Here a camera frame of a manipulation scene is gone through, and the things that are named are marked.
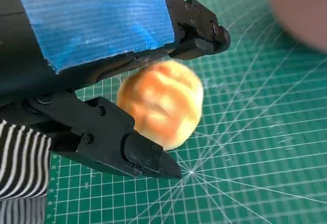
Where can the round bread bun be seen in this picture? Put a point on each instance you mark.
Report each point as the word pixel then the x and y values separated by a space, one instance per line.
pixel 166 101

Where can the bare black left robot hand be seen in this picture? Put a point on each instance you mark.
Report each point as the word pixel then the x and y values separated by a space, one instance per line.
pixel 89 22

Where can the pink bowl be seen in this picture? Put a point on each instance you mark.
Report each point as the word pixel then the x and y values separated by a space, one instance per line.
pixel 301 9

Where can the green cutting mat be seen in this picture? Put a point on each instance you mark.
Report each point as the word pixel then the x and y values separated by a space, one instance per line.
pixel 255 144

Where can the person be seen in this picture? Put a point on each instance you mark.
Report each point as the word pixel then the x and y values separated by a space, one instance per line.
pixel 23 170

